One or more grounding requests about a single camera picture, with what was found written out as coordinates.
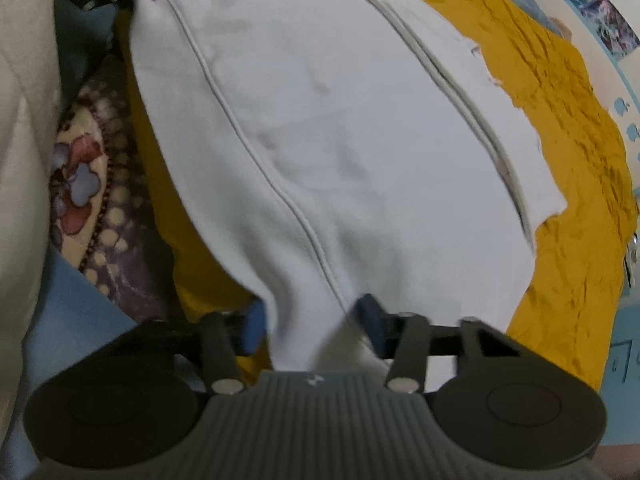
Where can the mustard yellow bed quilt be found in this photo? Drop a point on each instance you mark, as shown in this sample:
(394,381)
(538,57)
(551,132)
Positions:
(568,311)

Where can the cream white upper garment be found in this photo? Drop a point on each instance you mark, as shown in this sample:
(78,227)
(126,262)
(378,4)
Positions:
(30,108)

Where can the floral patterned trousers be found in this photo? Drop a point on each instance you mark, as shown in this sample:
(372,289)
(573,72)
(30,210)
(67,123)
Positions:
(102,219)

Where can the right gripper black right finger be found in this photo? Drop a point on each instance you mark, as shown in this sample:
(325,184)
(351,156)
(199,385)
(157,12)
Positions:
(409,341)

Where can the wall picture strip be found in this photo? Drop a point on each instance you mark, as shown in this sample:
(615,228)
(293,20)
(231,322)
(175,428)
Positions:
(610,26)

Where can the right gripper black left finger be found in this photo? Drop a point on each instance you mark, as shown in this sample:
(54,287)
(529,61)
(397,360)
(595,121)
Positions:
(214,344)

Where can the white t-shirt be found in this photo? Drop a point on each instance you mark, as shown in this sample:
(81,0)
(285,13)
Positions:
(329,149)

